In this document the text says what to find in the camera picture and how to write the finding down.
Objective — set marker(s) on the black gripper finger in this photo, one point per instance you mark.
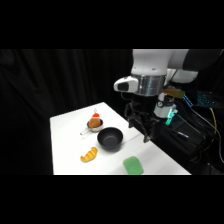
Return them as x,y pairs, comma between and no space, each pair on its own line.
132,121
148,132

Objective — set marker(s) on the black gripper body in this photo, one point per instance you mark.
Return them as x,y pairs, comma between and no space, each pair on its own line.
143,106

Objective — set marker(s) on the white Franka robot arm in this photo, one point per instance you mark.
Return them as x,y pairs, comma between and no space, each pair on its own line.
156,63

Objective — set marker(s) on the green status light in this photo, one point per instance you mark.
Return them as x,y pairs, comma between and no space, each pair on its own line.
170,117

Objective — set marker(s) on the black bowl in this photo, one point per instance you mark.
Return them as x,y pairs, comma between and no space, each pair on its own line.
110,138

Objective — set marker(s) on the black equipment box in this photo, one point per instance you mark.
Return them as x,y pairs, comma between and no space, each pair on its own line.
176,140

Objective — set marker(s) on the white blue pen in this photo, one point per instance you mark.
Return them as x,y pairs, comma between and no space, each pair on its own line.
182,134

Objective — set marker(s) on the green soap-shaped block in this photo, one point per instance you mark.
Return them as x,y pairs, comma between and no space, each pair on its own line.
133,165

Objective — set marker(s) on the brown plush toy, red hat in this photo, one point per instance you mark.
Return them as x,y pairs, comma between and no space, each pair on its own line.
95,121

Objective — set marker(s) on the toy croissant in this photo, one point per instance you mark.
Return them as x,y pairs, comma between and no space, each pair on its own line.
89,155

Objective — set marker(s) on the keyboard with blue backlight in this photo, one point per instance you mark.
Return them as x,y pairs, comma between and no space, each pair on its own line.
208,98

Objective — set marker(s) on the black curtain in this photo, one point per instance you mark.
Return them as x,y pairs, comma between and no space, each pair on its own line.
40,86

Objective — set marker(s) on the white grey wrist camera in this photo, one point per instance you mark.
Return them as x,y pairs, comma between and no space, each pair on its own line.
125,85

